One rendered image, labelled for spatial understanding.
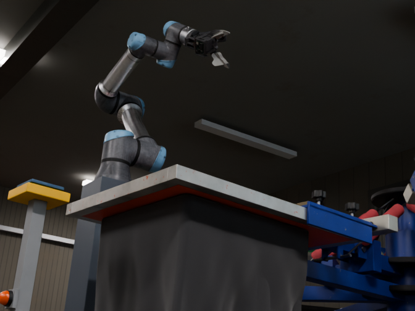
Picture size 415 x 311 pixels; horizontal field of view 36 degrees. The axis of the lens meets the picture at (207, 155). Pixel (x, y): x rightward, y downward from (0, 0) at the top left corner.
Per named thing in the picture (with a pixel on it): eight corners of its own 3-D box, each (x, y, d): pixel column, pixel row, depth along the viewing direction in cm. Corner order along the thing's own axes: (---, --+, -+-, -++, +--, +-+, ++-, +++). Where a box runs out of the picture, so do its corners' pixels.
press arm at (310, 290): (137, 297, 304) (138, 284, 306) (142, 298, 309) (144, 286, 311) (411, 301, 261) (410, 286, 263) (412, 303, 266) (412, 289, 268)
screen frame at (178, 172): (175, 178, 161) (176, 163, 163) (65, 215, 204) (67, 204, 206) (370, 240, 207) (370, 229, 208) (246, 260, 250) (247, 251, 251)
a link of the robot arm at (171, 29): (170, 41, 280) (177, 22, 279) (188, 47, 273) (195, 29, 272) (158, 36, 274) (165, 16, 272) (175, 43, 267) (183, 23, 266)
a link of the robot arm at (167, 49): (146, 58, 275) (155, 34, 273) (168, 67, 280) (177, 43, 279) (152, 62, 268) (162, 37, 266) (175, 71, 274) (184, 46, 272)
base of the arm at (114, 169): (87, 186, 256) (90, 162, 260) (120, 194, 264) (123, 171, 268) (104, 177, 245) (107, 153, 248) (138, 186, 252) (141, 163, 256)
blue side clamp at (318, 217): (309, 223, 188) (309, 200, 190) (296, 226, 192) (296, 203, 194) (372, 244, 205) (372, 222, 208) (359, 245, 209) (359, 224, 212)
